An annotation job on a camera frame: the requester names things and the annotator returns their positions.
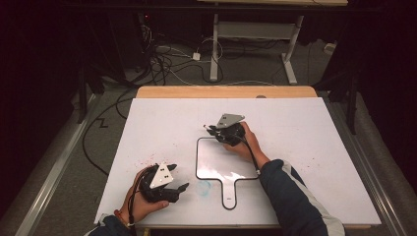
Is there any aluminium floor rail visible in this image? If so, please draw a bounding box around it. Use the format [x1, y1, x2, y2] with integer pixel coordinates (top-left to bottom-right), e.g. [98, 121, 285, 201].
[14, 93, 101, 236]
[323, 97, 409, 236]

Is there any long black floor cable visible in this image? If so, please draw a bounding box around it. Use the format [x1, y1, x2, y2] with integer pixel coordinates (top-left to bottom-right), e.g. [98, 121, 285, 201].
[82, 88, 139, 177]

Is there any red wrist bracelet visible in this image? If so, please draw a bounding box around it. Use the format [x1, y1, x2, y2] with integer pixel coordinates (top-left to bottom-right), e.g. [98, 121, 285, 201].
[113, 209, 128, 228]

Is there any white metal desk frame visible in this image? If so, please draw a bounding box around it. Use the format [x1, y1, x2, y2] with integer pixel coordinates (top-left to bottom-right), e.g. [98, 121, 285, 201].
[209, 13, 305, 86]

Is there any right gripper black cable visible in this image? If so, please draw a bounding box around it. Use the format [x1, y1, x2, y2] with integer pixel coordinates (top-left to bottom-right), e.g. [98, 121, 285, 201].
[238, 135, 262, 175]

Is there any small white whiteboard with handle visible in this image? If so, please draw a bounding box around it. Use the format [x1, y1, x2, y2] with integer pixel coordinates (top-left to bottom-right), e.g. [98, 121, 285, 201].
[195, 137, 261, 210]

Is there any person's right hand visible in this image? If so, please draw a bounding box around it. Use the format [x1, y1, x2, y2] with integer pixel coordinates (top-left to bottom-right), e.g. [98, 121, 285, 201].
[223, 121, 266, 165]

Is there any white power strip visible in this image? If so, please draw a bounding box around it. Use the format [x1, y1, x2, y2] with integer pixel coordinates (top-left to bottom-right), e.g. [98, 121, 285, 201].
[323, 41, 338, 55]

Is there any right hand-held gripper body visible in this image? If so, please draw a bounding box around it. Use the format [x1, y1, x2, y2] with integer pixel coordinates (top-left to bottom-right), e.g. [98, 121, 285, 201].
[214, 113, 247, 147]

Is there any tangle of floor cables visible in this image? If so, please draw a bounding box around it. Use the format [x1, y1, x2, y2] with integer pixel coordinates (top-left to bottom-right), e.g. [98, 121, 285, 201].
[136, 13, 227, 88]

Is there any left gripper red black cable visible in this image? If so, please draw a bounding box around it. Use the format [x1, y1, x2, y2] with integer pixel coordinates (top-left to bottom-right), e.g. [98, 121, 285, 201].
[127, 168, 147, 236]

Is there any black metal stand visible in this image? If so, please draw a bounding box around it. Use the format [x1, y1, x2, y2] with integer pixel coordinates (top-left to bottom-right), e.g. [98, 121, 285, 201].
[313, 70, 361, 136]
[76, 60, 106, 125]

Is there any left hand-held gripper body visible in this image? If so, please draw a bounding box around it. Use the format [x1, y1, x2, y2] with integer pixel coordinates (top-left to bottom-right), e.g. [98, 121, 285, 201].
[139, 161, 181, 204]

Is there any person's left hand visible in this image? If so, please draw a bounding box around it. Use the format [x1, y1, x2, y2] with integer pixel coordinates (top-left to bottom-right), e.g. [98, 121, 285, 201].
[117, 165, 170, 226]

